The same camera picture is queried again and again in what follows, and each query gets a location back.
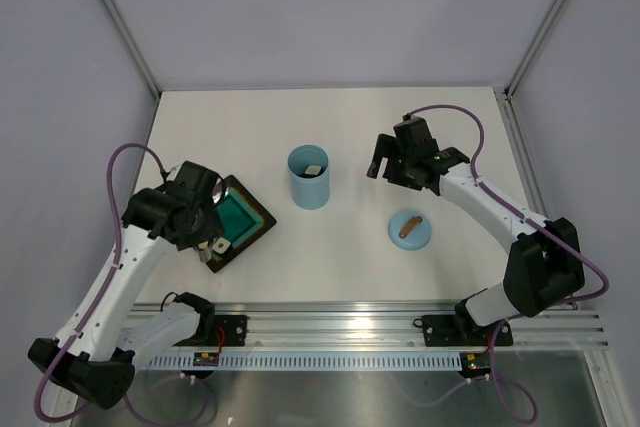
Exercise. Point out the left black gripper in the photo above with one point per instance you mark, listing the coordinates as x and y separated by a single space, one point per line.
211 230

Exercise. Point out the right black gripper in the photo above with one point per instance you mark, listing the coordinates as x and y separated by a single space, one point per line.
388 146

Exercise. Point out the blue cylindrical lunch box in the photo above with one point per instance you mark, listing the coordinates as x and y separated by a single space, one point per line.
309 192

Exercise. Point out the blue lid with wooden handle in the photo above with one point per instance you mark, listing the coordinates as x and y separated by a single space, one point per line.
409 230

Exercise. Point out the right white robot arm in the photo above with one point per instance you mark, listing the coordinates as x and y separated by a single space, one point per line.
542 267

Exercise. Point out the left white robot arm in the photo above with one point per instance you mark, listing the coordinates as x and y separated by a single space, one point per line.
89 356

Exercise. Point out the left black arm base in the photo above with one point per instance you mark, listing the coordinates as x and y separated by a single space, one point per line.
214 329

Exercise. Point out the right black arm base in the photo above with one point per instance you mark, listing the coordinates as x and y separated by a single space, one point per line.
450 327

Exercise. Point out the black teal square plate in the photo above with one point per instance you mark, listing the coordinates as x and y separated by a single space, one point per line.
244 219

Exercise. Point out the aluminium rail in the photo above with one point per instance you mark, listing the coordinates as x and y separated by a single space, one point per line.
388 326

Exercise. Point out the white slotted cable duct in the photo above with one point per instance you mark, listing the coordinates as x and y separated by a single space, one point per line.
307 361

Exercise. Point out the right aluminium frame post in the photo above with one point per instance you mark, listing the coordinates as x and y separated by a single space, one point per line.
542 33

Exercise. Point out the aluminium frame post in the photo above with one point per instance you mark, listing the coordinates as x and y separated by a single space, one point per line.
129 43
542 33

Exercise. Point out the left aluminium frame post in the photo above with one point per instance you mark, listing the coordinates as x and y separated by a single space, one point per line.
129 43

